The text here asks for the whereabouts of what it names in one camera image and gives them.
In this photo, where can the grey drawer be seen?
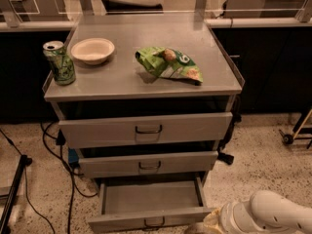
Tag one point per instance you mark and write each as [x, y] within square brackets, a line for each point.
[145, 130]
[149, 202]
[152, 164]

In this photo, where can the black stand leg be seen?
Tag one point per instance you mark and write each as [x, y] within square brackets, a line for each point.
[11, 196]

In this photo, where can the black plug right of cabinet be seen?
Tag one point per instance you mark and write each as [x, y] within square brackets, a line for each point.
[226, 158]

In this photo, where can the green soda can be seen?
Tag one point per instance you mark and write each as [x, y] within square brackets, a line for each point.
[60, 62]

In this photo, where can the grey middle drawer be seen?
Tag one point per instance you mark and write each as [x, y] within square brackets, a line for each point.
[152, 164]

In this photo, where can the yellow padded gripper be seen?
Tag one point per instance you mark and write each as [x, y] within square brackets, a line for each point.
[226, 215]

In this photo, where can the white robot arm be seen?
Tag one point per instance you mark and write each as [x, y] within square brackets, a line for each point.
[266, 212]

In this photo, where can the grey metal drawer cabinet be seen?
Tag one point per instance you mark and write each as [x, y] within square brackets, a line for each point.
[121, 87]

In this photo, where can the blue power box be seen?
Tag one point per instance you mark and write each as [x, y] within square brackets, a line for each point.
[73, 159]

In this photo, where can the grey bottom drawer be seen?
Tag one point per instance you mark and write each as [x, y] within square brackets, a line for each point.
[149, 202]

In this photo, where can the white paper bowl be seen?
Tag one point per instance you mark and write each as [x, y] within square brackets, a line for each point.
[93, 51]

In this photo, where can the black wheeled cart frame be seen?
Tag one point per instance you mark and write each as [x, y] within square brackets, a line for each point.
[300, 130]

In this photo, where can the grey top drawer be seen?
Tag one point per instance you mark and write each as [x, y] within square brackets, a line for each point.
[145, 130]

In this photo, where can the green chip bag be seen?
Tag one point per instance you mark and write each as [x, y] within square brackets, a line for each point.
[168, 63]

